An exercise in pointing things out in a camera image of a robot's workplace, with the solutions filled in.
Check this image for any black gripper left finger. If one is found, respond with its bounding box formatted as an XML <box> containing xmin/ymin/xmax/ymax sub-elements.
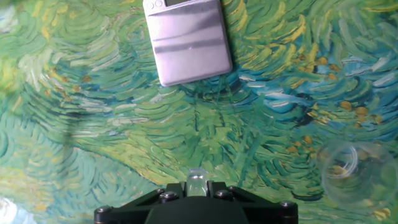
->
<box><xmin>93</xmin><ymin>182</ymin><xmax>187</xmax><ymax>224</ymax></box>

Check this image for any clear glass mug with handle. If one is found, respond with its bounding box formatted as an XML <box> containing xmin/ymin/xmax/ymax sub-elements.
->
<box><xmin>185</xmin><ymin>167</ymin><xmax>208</xmax><ymax>197</ymax></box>

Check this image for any clear plastic cup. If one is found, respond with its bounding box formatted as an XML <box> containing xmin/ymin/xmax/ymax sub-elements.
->
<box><xmin>316</xmin><ymin>139</ymin><xmax>398</xmax><ymax>212</ymax></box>

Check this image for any silver digital pocket scale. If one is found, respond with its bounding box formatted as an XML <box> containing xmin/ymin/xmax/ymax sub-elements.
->
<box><xmin>142</xmin><ymin>0</ymin><xmax>233</xmax><ymax>88</ymax></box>

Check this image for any green blue painted tablecloth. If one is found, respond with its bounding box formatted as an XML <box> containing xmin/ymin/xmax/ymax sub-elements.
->
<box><xmin>0</xmin><ymin>0</ymin><xmax>398</xmax><ymax>224</ymax></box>

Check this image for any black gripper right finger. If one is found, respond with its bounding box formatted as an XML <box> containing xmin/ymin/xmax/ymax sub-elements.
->
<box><xmin>206</xmin><ymin>180</ymin><xmax>299</xmax><ymax>224</ymax></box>

